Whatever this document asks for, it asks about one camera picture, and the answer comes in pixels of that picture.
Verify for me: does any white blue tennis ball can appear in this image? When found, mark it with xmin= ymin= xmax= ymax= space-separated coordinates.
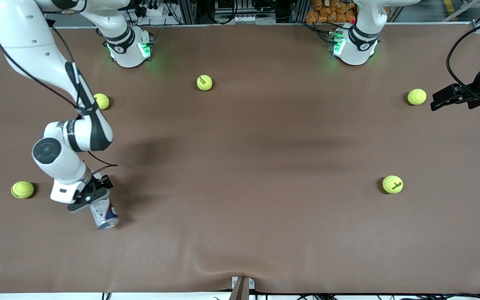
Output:
xmin=89 ymin=196 xmax=120 ymax=230

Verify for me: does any yellow Head tennis ball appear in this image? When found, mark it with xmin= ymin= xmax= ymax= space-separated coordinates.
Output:
xmin=11 ymin=181 xmax=35 ymax=199
xmin=196 ymin=74 xmax=213 ymax=91

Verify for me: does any brown table mat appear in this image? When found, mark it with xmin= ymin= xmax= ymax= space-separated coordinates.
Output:
xmin=0 ymin=23 xmax=480 ymax=294

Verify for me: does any orange packaged goods pile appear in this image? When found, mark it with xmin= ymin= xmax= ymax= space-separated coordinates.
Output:
xmin=305 ymin=0 xmax=357 ymax=23

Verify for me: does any metal table clamp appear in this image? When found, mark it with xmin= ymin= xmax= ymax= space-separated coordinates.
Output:
xmin=231 ymin=276 xmax=255 ymax=300

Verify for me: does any white power strip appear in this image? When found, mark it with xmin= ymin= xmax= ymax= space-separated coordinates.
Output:
xmin=139 ymin=3 xmax=173 ymax=17

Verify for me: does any white terminal block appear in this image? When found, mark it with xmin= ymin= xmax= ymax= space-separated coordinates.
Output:
xmin=232 ymin=15 xmax=276 ymax=25

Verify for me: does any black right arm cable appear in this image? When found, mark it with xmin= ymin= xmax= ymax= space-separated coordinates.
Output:
xmin=0 ymin=0 xmax=119 ymax=175

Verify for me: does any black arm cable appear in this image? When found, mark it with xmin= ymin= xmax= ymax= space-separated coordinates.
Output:
xmin=0 ymin=0 xmax=119 ymax=175
xmin=446 ymin=17 xmax=480 ymax=105

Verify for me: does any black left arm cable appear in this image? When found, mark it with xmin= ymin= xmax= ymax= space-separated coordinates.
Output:
xmin=446 ymin=17 xmax=480 ymax=105

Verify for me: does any aluminium frame post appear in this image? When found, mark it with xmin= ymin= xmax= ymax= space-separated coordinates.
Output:
xmin=177 ymin=0 xmax=197 ymax=25

